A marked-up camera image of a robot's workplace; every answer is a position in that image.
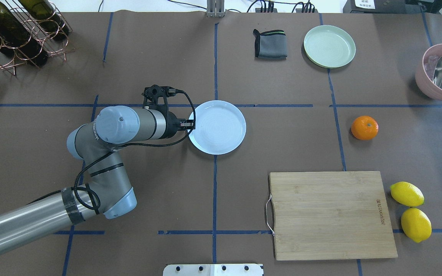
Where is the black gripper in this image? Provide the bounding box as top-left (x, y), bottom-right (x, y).
top-left (165, 112), bottom-right (195, 138)

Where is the light blue plate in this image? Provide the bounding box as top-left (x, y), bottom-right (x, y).
top-left (189, 100), bottom-right (247, 155)

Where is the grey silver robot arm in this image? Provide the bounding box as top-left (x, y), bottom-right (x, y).
top-left (0, 105), bottom-right (196, 255)

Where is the pale green plate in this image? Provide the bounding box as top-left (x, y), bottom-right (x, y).
top-left (303, 25), bottom-right (356, 69)

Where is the folded grey cloth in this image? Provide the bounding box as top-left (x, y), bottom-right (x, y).
top-left (253, 29), bottom-right (288, 60)

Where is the bamboo cutting board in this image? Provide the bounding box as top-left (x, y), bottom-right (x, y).
top-left (269, 171), bottom-right (398, 261)

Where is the dark green wine bottle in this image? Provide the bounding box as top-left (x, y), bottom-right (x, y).
top-left (0, 2), bottom-right (48, 67)
top-left (19, 0), bottom-right (69, 41)

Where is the orange mandarin fruit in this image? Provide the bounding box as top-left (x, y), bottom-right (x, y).
top-left (351, 115), bottom-right (379, 140)

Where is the lower yellow lemon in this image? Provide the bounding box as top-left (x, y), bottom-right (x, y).
top-left (390, 181), bottom-right (425, 207)

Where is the yellow lemon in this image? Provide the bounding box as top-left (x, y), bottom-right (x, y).
top-left (400, 207), bottom-right (432, 243)
top-left (390, 181), bottom-right (425, 207)

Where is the pink bowl with ice cubes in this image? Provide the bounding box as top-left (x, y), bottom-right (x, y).
top-left (415, 43), bottom-right (442, 102)

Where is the upper yellow lemon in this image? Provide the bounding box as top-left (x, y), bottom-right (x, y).
top-left (400, 207), bottom-right (432, 243)

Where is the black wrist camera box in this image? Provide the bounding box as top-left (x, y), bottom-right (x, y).
top-left (142, 85), bottom-right (170, 117)

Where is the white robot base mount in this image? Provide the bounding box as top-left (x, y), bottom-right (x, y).
top-left (163, 263), bottom-right (264, 276)

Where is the copper wire bottle rack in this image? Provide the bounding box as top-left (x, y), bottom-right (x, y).
top-left (0, 0), bottom-right (73, 75)

